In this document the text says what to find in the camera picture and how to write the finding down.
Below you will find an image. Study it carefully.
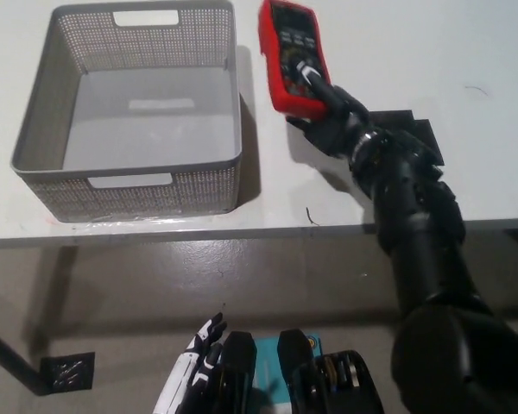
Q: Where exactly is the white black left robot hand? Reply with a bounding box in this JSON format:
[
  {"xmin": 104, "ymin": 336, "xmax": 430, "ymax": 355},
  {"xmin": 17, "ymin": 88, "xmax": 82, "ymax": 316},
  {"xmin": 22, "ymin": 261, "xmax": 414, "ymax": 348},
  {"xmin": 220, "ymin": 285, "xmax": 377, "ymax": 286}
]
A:
[{"xmin": 151, "ymin": 311, "xmax": 228, "ymax": 414}]

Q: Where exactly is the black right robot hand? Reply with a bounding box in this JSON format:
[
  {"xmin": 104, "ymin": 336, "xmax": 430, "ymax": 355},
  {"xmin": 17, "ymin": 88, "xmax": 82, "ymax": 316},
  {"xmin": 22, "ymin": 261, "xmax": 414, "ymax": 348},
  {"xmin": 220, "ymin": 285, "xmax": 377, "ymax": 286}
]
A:
[{"xmin": 285, "ymin": 60, "xmax": 373, "ymax": 160}]

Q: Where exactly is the red digital multimeter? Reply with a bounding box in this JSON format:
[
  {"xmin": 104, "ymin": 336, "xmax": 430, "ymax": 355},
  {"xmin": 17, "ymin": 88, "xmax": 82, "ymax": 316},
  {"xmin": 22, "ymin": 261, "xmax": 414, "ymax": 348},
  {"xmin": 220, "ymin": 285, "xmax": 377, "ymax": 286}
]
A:
[{"xmin": 257, "ymin": 0, "xmax": 332, "ymax": 121}]

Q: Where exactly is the black teal robot torso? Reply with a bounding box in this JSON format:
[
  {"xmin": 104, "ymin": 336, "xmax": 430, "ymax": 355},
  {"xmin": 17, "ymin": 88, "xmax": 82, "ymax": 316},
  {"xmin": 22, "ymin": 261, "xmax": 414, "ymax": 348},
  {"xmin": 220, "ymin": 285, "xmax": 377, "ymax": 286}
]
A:
[{"xmin": 215, "ymin": 329, "xmax": 382, "ymax": 414}]

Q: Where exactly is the black table foot plate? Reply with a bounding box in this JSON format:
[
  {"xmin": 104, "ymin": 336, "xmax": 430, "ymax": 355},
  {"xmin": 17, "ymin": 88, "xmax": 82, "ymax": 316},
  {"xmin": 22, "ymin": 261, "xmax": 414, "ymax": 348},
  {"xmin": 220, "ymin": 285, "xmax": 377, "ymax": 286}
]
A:
[{"xmin": 40, "ymin": 352, "xmax": 96, "ymax": 394}]

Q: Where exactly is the grey perforated plastic basket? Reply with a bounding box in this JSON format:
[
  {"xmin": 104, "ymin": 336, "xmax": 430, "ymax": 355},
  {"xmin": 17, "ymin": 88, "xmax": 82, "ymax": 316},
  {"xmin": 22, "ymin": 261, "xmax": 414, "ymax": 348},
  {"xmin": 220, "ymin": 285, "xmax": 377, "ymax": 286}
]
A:
[{"xmin": 10, "ymin": 0, "xmax": 243, "ymax": 223}]

